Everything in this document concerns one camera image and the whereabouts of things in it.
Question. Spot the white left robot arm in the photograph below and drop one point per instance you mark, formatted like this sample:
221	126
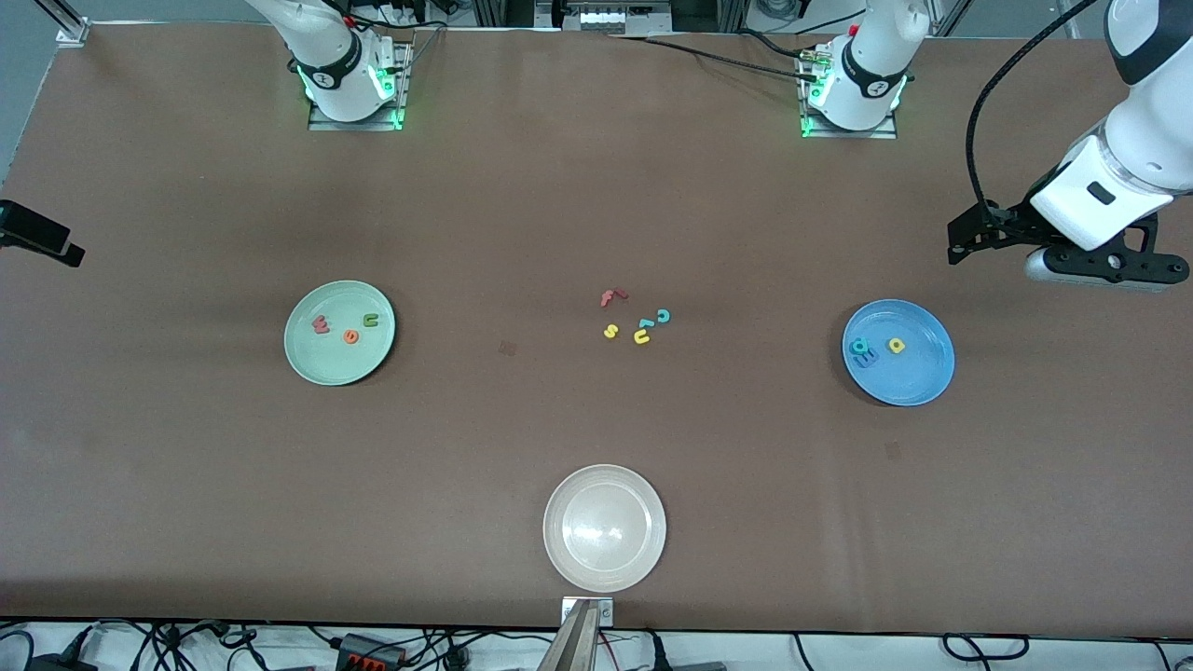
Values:
876	56

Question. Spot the aluminium frame strut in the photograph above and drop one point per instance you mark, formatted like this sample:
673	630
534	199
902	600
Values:
58	11

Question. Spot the silver pole bracket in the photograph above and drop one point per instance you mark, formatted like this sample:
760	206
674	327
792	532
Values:
606	610

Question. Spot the metal table corner bracket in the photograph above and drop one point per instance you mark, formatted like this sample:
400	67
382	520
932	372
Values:
73	35

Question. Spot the metal camera pole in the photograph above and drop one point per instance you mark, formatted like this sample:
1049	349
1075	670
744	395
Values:
573	643

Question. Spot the black power adapter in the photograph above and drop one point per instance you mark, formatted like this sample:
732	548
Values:
56	664

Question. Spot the green plate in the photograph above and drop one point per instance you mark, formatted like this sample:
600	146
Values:
326	363

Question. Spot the silver electronics box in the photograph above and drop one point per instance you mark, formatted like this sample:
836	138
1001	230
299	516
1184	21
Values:
606	19

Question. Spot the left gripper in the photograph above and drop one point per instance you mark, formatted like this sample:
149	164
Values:
1009	222

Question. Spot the black orange power strip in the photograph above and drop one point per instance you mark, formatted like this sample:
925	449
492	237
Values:
359	645

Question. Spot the blue plate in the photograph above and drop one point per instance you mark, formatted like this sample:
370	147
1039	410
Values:
918	373

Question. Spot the blue letter m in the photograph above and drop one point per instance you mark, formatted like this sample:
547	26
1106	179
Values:
870	360

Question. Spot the translucent white plate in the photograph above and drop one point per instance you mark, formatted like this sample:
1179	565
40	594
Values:
605	527

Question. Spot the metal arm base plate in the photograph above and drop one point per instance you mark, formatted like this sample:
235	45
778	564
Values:
373	123
881	133

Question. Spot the black plug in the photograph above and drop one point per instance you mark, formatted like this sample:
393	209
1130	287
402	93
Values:
659	657

